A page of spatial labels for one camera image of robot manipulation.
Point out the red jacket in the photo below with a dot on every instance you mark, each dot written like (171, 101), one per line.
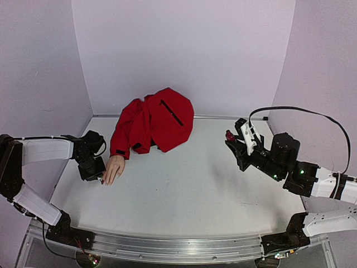
(164, 119)

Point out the aluminium front rail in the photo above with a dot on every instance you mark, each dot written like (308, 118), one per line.
(41, 248)

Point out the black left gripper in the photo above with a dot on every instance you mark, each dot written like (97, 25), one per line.
(102, 169)

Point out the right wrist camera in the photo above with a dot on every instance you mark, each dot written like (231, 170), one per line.
(254, 141)

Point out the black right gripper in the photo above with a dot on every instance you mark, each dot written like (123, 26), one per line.
(245, 152)

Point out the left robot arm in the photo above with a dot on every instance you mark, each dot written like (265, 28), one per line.
(18, 152)

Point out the red nail polish bottle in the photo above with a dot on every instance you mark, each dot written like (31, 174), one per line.
(230, 136)

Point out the mannequin hand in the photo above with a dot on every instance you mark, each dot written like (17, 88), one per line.
(114, 168)

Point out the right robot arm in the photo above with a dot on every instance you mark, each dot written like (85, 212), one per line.
(337, 186)

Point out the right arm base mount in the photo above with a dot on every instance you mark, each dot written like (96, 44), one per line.
(292, 238)

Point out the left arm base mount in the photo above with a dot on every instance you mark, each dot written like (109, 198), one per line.
(62, 232)

